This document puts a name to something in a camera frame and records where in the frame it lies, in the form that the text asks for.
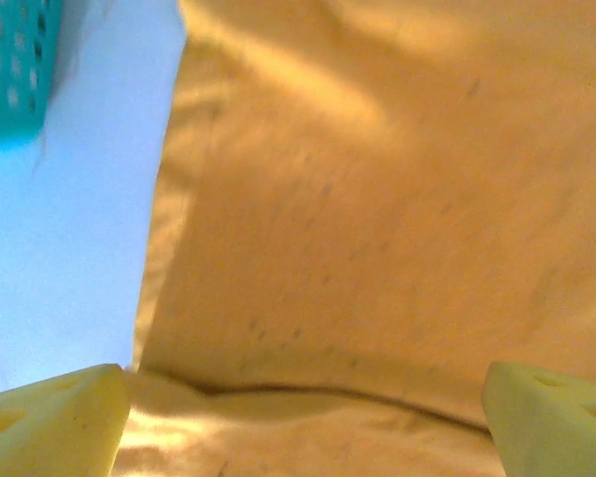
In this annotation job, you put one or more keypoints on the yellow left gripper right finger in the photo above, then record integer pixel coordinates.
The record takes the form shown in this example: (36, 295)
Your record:
(556, 427)

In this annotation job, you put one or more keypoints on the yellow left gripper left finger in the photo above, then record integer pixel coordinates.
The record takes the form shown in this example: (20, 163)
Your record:
(54, 427)

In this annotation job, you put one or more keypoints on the yellow t-shirt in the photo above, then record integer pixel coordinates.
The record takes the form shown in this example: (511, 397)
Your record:
(377, 223)

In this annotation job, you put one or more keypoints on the teal plastic basket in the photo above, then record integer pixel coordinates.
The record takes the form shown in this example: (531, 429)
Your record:
(10, 64)

